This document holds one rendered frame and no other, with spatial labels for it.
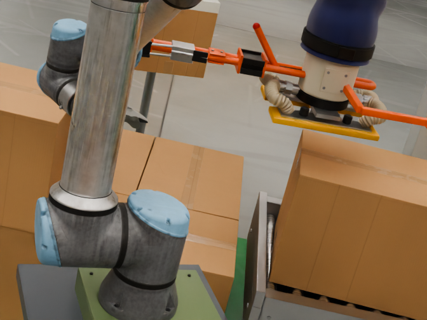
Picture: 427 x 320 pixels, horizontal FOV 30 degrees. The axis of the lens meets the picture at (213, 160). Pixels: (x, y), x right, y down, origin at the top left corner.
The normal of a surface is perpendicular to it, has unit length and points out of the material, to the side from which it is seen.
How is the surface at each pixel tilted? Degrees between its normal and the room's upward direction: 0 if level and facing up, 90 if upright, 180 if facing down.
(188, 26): 90
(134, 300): 69
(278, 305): 90
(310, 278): 90
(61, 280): 0
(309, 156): 0
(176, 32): 90
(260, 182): 0
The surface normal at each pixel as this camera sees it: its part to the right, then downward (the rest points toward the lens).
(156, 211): 0.31, -0.88
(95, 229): 0.57, 0.41
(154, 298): 0.44, 0.12
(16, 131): -0.08, 0.40
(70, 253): 0.29, 0.48
